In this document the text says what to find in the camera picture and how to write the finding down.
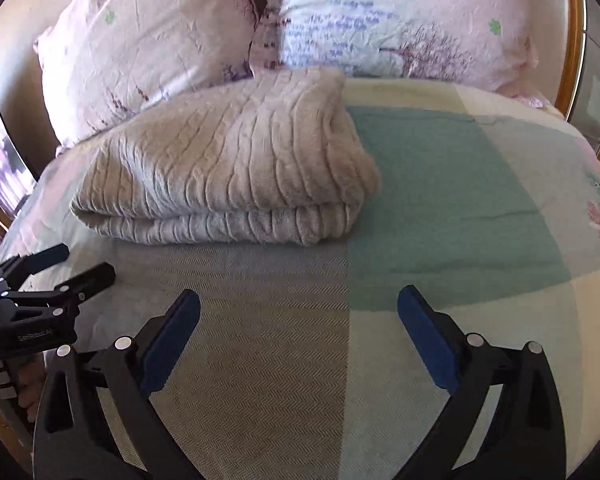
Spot folded beige ribbed blanket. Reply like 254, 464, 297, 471
70, 67, 383, 247

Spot person's left hand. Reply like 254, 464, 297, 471
17, 360, 47, 423

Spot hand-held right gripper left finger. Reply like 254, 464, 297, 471
32, 289, 202, 480

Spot dark framed wall panel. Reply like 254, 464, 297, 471
0, 70, 37, 201

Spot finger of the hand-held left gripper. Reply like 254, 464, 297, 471
0, 244, 71, 292
2, 262, 117, 317

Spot checked green grey bed cover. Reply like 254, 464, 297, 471
0, 77, 600, 480

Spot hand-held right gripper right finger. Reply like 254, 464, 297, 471
395, 285, 567, 480

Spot wooden headboard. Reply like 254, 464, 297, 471
552, 0, 587, 121

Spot pink pillow with tree print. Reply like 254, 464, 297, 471
250, 0, 556, 108

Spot left pink floral pillow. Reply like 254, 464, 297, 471
32, 0, 261, 157

